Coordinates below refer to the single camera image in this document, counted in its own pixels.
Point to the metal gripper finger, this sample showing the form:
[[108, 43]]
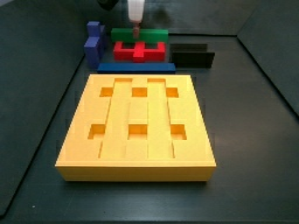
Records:
[[136, 30]]

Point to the blue rectangular bar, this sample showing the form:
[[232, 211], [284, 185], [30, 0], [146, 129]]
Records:
[[136, 68]]

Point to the red comb-shaped block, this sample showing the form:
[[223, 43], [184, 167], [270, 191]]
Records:
[[139, 54]]

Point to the black angle bracket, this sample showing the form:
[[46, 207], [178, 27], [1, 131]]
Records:
[[191, 55]]

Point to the yellow slotted board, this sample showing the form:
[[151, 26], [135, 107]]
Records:
[[136, 131]]

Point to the purple cross-shaped block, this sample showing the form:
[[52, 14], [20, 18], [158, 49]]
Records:
[[95, 44]]

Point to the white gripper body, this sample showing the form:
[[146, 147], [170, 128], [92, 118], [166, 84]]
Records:
[[135, 10]]

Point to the green rectangular bar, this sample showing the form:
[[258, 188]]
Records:
[[147, 35]]

